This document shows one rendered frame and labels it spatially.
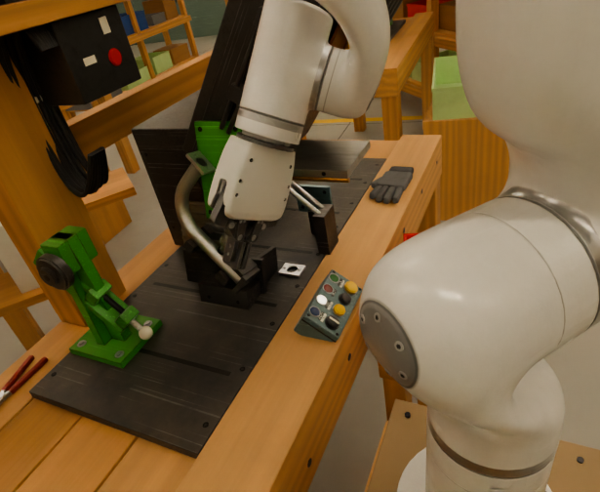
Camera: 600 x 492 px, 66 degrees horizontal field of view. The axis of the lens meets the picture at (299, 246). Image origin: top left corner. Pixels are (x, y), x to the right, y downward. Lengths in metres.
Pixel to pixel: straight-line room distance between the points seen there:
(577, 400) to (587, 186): 1.71
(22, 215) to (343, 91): 0.73
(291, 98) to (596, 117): 0.36
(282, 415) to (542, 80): 0.67
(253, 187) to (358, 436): 1.41
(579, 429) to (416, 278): 1.69
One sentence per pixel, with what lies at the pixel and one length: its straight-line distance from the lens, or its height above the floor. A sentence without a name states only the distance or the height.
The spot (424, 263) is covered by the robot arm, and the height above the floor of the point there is 1.37.
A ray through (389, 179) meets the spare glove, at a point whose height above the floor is 0.93.
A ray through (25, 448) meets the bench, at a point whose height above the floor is 0.88.
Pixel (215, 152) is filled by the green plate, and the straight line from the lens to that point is 1.00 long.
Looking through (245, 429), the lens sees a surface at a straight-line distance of 0.83.
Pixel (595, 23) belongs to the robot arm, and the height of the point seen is 1.50.
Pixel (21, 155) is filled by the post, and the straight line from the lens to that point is 1.08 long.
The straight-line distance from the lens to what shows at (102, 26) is 1.09.
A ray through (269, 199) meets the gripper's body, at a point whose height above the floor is 1.28.
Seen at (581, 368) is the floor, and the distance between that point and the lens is 2.15.
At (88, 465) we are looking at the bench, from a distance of 0.94.
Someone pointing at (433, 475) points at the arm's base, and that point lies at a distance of 0.56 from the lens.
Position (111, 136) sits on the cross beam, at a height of 1.21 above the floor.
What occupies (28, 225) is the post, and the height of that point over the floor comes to 1.16.
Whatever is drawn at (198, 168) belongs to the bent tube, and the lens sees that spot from 0.98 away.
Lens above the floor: 1.56
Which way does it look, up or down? 33 degrees down
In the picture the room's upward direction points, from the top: 12 degrees counter-clockwise
